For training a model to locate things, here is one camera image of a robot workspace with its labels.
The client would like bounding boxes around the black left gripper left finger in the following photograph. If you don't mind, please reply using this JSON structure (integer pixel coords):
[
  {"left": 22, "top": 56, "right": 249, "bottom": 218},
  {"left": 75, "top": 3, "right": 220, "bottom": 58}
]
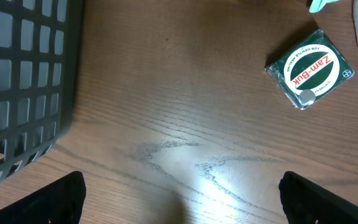
[{"left": 0, "top": 171, "right": 86, "bottom": 224}]

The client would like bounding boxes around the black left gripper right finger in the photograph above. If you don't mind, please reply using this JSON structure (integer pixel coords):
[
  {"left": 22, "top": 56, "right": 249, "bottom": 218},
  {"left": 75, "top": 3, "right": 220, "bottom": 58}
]
[{"left": 278, "top": 171, "right": 358, "bottom": 223}]

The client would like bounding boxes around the green Zam-Buk ointment tin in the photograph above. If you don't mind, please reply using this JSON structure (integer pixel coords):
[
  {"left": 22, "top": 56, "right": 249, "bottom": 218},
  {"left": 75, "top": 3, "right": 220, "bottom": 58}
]
[{"left": 265, "top": 29, "right": 355, "bottom": 110}]

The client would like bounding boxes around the teal wet wipes pack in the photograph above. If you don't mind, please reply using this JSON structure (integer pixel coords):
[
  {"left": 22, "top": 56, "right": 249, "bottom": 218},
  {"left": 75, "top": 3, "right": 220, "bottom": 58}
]
[{"left": 309, "top": 0, "right": 338, "bottom": 13}]

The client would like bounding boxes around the grey plastic mesh basket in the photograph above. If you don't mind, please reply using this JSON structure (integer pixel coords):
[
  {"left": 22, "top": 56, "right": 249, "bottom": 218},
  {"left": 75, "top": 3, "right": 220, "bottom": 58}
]
[{"left": 0, "top": 0, "right": 85, "bottom": 183}]

